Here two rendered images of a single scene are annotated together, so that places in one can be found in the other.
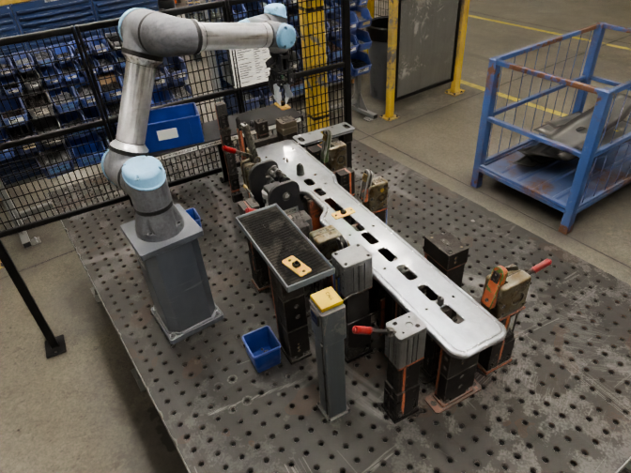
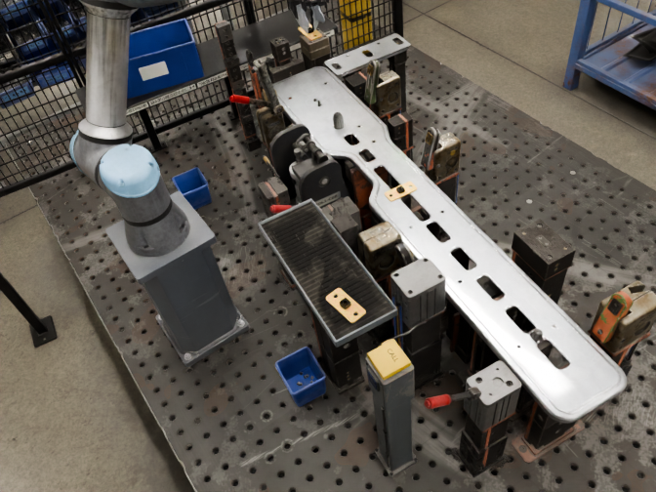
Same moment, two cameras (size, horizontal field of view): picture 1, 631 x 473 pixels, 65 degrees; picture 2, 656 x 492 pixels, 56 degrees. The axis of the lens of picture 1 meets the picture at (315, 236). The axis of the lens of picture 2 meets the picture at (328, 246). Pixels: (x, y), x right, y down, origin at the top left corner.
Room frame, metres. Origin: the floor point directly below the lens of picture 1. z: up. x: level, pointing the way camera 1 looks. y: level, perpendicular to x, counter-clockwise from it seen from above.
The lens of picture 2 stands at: (0.29, 0.01, 2.15)
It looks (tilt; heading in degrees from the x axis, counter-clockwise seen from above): 49 degrees down; 5
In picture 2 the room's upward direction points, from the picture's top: 10 degrees counter-clockwise
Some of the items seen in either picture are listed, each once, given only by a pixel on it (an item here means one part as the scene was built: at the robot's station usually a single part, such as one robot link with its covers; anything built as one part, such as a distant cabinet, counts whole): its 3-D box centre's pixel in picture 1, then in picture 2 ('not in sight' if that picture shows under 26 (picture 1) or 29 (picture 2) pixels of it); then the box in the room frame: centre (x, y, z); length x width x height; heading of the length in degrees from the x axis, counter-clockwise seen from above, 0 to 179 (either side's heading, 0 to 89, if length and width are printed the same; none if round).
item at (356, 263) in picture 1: (352, 305); (417, 329); (1.09, -0.10, 0.90); 0.13 x 0.10 x 0.41; 116
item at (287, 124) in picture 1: (289, 153); (320, 81); (2.18, 0.10, 0.88); 0.08 x 0.08 x 0.36; 26
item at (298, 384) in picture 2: (262, 349); (302, 378); (1.08, 0.20, 0.74); 0.11 x 0.10 x 0.09; 26
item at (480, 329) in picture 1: (347, 216); (407, 195); (1.45, -0.12, 1.00); 1.38 x 0.22 x 0.02; 26
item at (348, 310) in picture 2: (296, 264); (345, 304); (1.00, 0.06, 1.17); 0.08 x 0.04 x 0.01; 37
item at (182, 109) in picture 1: (166, 128); (150, 60); (2.10, 0.63, 1.10); 0.30 x 0.17 x 0.13; 106
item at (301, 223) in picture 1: (304, 270); (350, 273); (1.28, 0.05, 0.90); 0.05 x 0.05 x 0.40; 26
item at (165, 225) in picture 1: (157, 215); (152, 218); (1.31, 0.49, 1.15); 0.15 x 0.15 x 0.10
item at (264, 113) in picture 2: (255, 197); (278, 155); (1.81, 0.24, 0.88); 0.07 x 0.06 x 0.35; 116
